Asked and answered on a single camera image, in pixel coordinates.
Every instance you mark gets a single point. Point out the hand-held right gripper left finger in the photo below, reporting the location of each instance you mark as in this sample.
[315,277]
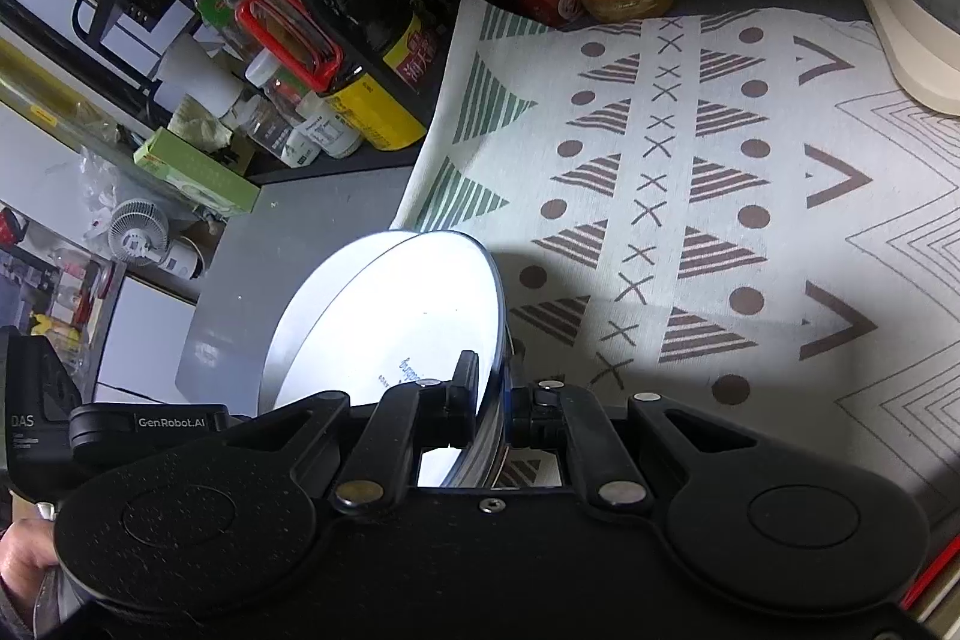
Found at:
[461,400]

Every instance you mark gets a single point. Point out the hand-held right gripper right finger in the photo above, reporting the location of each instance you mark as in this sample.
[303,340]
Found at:
[525,419]

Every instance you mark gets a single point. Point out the white plate with blue print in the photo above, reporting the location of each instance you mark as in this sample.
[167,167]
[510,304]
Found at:
[420,310]
[294,325]

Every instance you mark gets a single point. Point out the person's left hand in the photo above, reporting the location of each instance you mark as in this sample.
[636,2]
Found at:
[22,546]

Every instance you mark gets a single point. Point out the small white fan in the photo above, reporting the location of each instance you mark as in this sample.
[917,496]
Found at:
[139,231]

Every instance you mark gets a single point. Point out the green box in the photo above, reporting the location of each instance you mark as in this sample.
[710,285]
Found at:
[202,175]

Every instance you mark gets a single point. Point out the small labelled bottle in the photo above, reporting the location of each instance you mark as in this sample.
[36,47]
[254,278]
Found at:
[322,138]

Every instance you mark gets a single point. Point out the patterned tablecloth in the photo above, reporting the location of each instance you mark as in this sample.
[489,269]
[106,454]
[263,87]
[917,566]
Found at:
[675,160]

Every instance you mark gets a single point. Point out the white cup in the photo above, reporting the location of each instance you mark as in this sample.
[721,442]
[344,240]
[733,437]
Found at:
[195,78]

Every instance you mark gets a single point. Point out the clear jar with white lid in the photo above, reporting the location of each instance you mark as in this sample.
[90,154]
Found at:
[262,70]

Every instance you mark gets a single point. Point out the cream kettle base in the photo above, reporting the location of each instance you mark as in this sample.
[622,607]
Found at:
[915,63]

